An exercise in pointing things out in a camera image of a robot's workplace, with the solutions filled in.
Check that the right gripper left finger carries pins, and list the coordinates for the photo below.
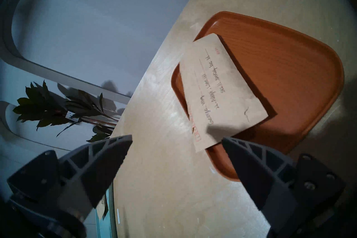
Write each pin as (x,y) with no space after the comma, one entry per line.
(94,167)

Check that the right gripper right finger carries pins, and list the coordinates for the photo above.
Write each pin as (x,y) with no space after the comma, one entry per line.
(259,173)

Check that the brown envelope with dark handwriting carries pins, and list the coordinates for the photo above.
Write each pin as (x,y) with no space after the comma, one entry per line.
(101,206)

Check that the brown envelope with red print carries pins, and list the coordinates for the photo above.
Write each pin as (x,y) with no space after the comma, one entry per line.
(223,92)

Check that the teal printed tray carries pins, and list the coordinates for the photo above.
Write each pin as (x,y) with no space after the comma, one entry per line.
(111,218)

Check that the orange plastic tray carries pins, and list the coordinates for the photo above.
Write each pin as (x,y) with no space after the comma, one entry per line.
(292,78)

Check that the white plant tag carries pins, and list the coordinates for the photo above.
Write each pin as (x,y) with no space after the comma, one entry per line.
(72,116)

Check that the tall green potted plant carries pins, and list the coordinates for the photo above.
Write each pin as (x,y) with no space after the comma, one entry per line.
(50,109)

